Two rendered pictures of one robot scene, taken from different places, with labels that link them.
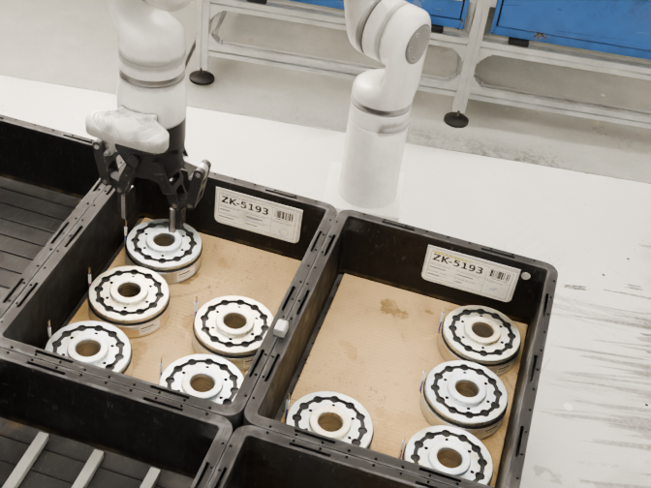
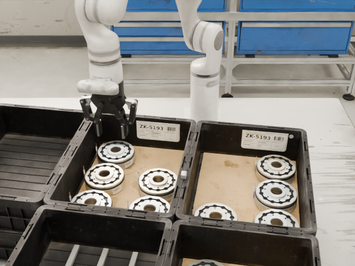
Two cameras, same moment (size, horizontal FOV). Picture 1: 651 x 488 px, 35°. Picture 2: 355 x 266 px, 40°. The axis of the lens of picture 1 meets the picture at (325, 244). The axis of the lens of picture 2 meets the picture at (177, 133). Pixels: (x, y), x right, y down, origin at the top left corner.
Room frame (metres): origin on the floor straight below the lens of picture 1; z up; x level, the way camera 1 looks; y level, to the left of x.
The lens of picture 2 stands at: (-0.05, 0.08, 1.66)
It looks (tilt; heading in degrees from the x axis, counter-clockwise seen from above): 34 degrees down; 358
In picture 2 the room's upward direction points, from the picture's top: straight up
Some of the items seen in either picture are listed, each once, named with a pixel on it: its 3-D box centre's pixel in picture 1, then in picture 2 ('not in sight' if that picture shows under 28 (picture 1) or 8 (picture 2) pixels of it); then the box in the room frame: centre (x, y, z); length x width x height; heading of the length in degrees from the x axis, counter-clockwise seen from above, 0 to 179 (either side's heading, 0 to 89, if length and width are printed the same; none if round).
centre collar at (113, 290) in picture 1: (129, 290); (104, 174); (0.95, 0.24, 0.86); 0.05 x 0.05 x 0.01
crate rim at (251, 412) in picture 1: (415, 342); (248, 171); (0.88, -0.12, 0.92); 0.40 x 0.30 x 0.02; 169
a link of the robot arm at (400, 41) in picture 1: (388, 56); (205, 49); (1.33, -0.05, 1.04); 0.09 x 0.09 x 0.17; 57
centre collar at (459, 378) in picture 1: (466, 389); (276, 191); (0.87, -0.20, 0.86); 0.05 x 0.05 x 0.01
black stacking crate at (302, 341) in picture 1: (407, 371); (246, 188); (0.88, -0.12, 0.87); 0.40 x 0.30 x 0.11; 169
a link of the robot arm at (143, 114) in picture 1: (144, 95); (103, 70); (0.93, 0.21, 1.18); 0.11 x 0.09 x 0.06; 168
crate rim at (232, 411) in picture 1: (179, 273); (128, 160); (0.94, 0.17, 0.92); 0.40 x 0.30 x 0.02; 169
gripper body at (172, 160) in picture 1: (151, 141); (108, 94); (0.95, 0.21, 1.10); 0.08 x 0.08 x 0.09
